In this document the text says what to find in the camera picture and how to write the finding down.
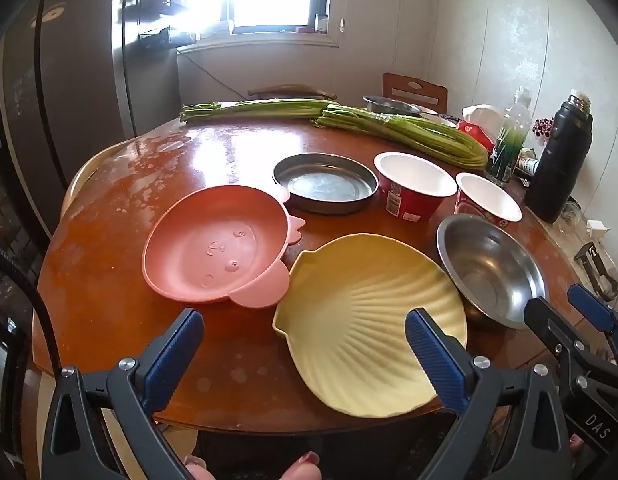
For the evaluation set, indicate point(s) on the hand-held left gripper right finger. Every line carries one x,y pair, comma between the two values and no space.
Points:
436,360

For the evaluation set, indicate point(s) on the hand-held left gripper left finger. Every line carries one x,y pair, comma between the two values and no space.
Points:
176,355

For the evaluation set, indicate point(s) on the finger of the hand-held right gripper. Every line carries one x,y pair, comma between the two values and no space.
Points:
549,322
589,305

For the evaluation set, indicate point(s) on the stainless steel bowl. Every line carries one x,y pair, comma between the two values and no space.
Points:
489,265

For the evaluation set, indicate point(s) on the yellow shell-shaped plate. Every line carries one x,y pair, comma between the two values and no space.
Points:
349,320

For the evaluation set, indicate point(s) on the red paper bowl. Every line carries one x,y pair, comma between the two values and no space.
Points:
414,175
489,200

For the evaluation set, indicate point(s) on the round metal pan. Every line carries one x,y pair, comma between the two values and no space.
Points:
329,185

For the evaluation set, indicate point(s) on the person's right hand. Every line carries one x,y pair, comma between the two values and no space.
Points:
576,447

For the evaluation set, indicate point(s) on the person's left hand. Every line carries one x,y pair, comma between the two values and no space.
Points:
299,470

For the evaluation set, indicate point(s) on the black metal clamp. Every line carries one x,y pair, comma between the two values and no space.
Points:
596,270

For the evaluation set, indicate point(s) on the clear glass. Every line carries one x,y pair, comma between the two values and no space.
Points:
570,217

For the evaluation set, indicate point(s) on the black thermos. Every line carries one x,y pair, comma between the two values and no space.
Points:
559,170

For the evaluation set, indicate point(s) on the small jar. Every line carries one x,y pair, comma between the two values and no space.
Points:
526,162

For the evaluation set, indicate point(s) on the plastic bottle green label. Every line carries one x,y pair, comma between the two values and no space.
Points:
509,145

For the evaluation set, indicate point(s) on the dark red berry decoration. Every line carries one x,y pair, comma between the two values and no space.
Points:
543,127

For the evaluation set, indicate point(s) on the beige chair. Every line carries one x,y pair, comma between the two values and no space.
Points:
81,175

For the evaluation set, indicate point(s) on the red and white tissue pack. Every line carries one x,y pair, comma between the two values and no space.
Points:
481,120

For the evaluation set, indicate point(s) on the wrapped celery bunch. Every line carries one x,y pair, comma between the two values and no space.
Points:
414,132

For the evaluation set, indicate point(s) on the long celery bunch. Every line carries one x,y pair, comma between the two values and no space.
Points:
249,108

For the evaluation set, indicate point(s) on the small steel bowl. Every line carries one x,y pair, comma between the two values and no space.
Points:
389,105

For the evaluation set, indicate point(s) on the wooden chair with cutout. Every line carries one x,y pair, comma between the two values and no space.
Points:
394,85

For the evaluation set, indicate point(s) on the grey refrigerator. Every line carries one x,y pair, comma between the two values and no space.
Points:
79,85

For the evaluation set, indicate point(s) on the curved wooden chair back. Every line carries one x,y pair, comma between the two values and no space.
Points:
289,89

